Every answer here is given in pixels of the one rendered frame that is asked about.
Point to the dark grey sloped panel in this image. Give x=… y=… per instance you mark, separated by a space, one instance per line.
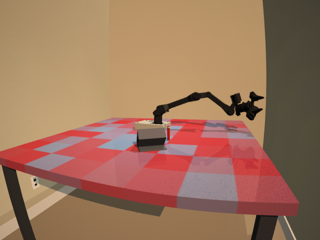
x=151 y=139

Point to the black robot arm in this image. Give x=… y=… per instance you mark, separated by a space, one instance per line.
x=229 y=110

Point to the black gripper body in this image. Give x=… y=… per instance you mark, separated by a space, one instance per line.
x=246 y=107

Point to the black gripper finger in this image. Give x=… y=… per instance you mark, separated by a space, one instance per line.
x=256 y=97
x=253 y=112

